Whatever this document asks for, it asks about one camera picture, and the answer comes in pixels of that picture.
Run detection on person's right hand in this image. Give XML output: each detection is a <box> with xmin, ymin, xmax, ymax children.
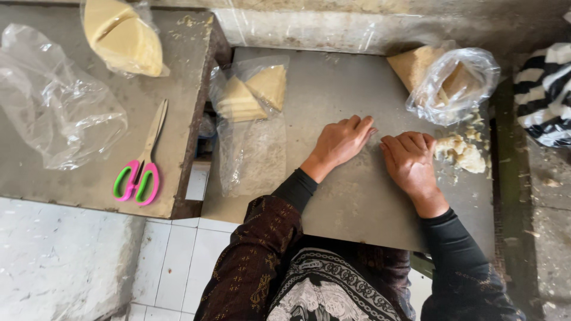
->
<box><xmin>380</xmin><ymin>131</ymin><xmax>440</xmax><ymax>200</ymax></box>

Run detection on person's left hand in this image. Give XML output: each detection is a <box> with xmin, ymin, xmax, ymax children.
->
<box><xmin>306</xmin><ymin>114</ymin><xmax>378</xmax><ymax>170</ymax></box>

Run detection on pile of dough crumbs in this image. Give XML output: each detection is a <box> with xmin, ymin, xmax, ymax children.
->
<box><xmin>434</xmin><ymin>111</ymin><xmax>492</xmax><ymax>179</ymax></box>

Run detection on open bag of dough scraps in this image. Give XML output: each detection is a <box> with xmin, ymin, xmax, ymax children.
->
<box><xmin>405</xmin><ymin>41</ymin><xmax>501</xmax><ymax>127</ymax></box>

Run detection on triangular dough sheet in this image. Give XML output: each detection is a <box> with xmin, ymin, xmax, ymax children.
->
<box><xmin>387</xmin><ymin>45</ymin><xmax>447</xmax><ymax>93</ymax></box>

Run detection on bag of small dough triangles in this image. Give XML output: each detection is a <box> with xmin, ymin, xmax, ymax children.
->
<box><xmin>209</xmin><ymin>55</ymin><xmax>291</xmax><ymax>198</ymax></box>

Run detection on black and white striped cloth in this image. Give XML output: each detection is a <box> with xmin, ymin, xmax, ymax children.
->
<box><xmin>513</xmin><ymin>42</ymin><xmax>571</xmax><ymax>149</ymax></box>

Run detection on person's patterned clothing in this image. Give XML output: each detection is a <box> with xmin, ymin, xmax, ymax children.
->
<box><xmin>194</xmin><ymin>195</ymin><xmax>527</xmax><ymax>321</ymax></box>

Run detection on pink and green scissors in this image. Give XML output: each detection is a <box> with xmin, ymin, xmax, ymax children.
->
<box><xmin>112</xmin><ymin>99</ymin><xmax>169</xmax><ymax>207</ymax></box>

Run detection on bag of large dough wedges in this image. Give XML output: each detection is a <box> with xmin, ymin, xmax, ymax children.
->
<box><xmin>80</xmin><ymin>0</ymin><xmax>171</xmax><ymax>79</ymax></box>

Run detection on empty clear plastic bag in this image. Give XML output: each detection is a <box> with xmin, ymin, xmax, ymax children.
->
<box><xmin>0</xmin><ymin>23</ymin><xmax>128</xmax><ymax>171</ymax></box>

